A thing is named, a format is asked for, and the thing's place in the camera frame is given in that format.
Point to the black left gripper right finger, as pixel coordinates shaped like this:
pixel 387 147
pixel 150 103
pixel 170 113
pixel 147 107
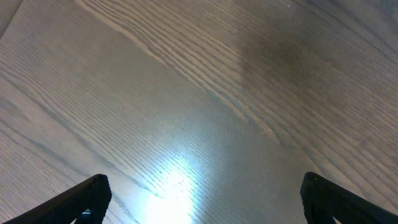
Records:
pixel 326 202

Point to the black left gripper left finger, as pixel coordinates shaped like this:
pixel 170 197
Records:
pixel 87 202

